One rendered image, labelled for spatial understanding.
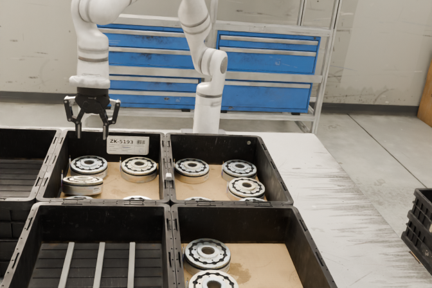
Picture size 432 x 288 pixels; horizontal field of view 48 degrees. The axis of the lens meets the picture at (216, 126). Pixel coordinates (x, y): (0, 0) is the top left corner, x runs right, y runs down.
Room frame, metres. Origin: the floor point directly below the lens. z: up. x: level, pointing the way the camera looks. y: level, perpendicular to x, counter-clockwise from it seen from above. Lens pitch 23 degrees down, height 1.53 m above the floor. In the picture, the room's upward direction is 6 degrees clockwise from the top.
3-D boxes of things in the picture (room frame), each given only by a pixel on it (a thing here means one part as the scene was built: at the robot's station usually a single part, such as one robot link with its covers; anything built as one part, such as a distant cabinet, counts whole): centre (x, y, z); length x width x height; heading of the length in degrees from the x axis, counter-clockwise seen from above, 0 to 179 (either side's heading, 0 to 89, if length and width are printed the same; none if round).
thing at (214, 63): (1.61, 0.03, 1.05); 0.09 x 0.09 x 0.17; 67
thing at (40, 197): (1.12, 0.27, 0.92); 0.40 x 0.30 x 0.02; 10
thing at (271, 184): (1.17, -0.03, 0.87); 0.40 x 0.30 x 0.11; 10
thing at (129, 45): (3.07, 0.48, 0.60); 0.72 x 0.03 x 0.56; 101
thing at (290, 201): (1.17, -0.03, 0.92); 0.40 x 0.30 x 0.02; 10
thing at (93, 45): (1.11, 0.31, 1.28); 0.09 x 0.07 x 0.15; 62
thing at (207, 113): (1.61, 0.04, 0.89); 0.09 x 0.09 x 0.17; 19
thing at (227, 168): (1.29, -0.08, 0.86); 0.10 x 0.10 x 0.01
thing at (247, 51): (3.23, -0.30, 0.60); 0.72 x 0.03 x 0.56; 101
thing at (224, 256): (0.87, -0.01, 0.86); 0.10 x 0.10 x 0.01
